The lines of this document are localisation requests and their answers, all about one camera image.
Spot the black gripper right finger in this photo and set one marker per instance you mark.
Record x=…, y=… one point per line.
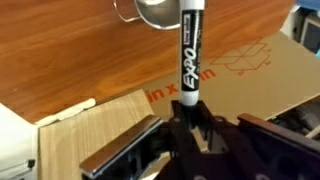
x=266, y=150

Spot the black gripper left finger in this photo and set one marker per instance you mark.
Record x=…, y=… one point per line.
x=126, y=146

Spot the black Expo marker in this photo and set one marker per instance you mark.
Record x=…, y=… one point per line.
x=191, y=50

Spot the small silver pot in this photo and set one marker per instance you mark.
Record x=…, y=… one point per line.
x=160, y=16

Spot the light wood-look panel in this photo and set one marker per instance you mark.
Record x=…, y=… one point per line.
x=73, y=140

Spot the brown printed cardboard sheet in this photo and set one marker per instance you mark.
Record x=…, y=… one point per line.
x=266, y=83

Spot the white tape strip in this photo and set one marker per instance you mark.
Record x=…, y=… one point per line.
x=66, y=111

